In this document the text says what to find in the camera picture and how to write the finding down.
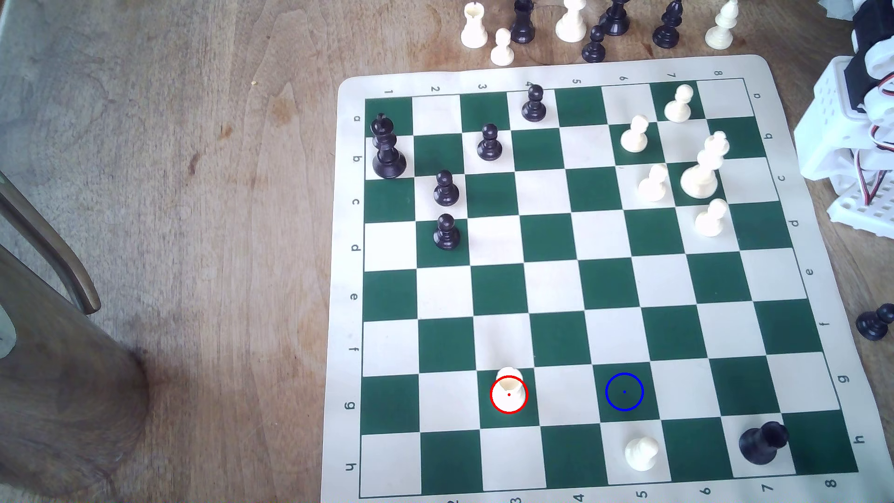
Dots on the moved white pawn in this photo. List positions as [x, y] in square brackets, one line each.
[508, 391]

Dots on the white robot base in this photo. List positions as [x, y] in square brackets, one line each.
[824, 126]

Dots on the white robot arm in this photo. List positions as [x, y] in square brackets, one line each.
[876, 35]

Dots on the black pawn chess piece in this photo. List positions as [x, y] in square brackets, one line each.
[874, 323]
[446, 234]
[594, 45]
[489, 143]
[533, 105]
[446, 190]

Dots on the black king chess piece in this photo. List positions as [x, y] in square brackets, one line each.
[388, 157]

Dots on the white pawn chess piece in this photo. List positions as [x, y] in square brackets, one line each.
[679, 105]
[501, 49]
[711, 219]
[640, 454]
[635, 135]
[654, 184]

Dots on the white rook chess piece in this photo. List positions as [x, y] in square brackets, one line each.
[474, 26]

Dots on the black tall chess piece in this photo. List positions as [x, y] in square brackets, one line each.
[522, 22]
[616, 19]

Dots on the white tall chess piece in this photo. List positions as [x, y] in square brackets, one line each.
[571, 22]

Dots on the black bishop chess piece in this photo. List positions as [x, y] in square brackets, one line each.
[668, 28]

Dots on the white bishop chess piece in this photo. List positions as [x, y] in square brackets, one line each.
[721, 28]

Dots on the black rook chess piece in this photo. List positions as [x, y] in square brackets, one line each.
[761, 443]

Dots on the green and white chessboard mat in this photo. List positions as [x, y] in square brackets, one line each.
[552, 237]

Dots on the white bishop on board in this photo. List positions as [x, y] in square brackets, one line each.
[702, 171]

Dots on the brown wooden chair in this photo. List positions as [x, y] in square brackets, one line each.
[63, 391]

